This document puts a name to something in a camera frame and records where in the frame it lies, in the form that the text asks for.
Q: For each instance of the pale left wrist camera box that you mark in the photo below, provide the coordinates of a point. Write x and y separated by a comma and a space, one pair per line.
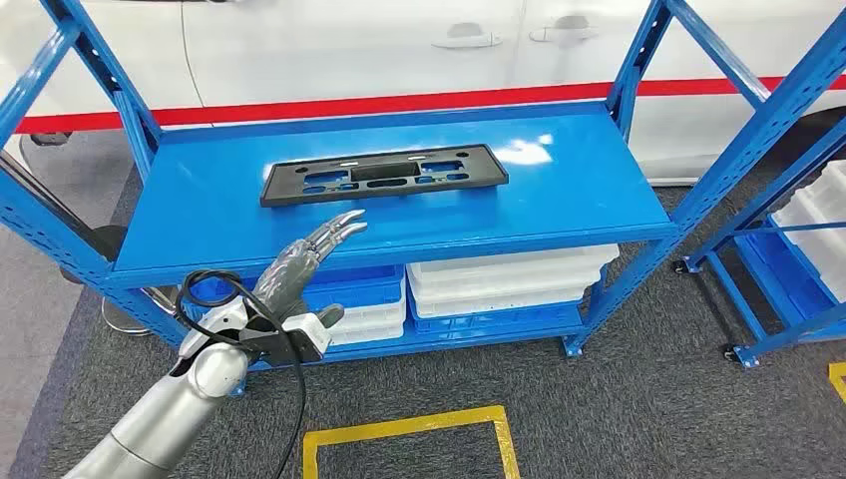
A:
310, 330

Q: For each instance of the blue metal shelf rack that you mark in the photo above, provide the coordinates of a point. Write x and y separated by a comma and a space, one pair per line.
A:
198, 218
773, 198

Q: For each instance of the yellow floor tape square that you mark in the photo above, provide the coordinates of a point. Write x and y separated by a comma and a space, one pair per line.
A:
396, 426

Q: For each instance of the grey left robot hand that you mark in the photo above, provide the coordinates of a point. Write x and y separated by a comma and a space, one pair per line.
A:
291, 271

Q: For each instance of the chrome stanchion post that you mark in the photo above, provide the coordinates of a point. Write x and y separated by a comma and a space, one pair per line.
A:
132, 320

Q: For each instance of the white car with red stripe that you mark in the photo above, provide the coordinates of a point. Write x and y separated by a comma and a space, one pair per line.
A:
330, 53

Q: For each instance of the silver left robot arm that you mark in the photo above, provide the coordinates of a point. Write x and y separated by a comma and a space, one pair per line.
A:
172, 410

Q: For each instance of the black stanchion post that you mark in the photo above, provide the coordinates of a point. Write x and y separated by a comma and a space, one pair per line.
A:
109, 241

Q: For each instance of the black plastic plate bracket part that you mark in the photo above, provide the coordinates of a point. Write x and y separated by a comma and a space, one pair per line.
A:
281, 178

